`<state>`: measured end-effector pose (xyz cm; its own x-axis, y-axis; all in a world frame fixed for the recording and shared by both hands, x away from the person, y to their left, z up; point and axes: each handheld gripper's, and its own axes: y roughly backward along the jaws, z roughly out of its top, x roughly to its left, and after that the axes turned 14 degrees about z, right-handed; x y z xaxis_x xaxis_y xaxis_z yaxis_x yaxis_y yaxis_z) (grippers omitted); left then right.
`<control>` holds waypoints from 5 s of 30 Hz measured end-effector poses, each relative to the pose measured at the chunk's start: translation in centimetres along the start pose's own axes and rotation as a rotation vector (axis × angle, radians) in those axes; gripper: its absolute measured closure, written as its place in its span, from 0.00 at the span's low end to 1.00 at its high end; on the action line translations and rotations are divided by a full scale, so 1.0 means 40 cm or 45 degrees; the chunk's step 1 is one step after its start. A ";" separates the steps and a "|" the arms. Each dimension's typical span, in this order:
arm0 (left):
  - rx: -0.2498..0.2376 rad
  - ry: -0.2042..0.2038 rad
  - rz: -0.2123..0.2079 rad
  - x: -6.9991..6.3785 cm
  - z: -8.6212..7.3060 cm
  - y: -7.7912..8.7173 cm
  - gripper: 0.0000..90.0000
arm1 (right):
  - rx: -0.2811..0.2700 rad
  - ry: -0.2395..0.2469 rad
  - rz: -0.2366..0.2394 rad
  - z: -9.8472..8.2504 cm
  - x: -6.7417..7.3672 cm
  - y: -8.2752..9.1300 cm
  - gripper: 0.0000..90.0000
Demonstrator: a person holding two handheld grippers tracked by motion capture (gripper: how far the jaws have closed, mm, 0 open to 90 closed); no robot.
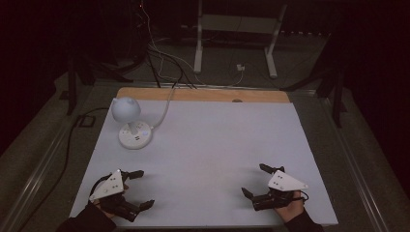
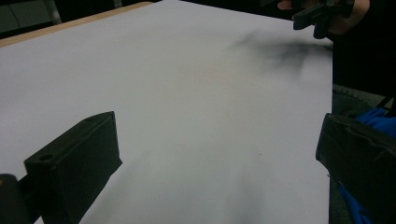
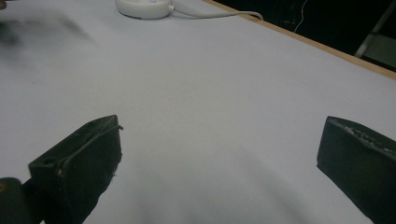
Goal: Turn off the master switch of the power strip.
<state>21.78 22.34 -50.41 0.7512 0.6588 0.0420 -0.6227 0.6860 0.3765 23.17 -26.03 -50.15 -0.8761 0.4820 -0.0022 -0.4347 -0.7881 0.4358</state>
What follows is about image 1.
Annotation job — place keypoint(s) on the white table mat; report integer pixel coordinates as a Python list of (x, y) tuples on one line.
[(209, 154)]

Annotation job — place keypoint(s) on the black tripod stand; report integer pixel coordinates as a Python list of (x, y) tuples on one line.
[(332, 87), (80, 74)]

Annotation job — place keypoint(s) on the white plug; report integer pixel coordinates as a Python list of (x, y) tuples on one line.
[(240, 67)]

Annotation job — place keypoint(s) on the person's right hand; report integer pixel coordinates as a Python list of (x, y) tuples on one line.
[(291, 209)]

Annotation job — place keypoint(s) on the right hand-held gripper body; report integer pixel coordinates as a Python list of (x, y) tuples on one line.
[(283, 184)]

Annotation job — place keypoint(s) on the white metal stand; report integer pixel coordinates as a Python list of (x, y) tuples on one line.
[(237, 25)]

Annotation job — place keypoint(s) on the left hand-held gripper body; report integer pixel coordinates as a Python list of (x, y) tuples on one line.
[(109, 187)]

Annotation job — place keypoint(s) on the person's left hand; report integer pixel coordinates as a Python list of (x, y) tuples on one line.
[(103, 211)]

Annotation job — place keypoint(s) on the white desk lamp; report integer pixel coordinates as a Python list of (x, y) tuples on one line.
[(130, 122)]

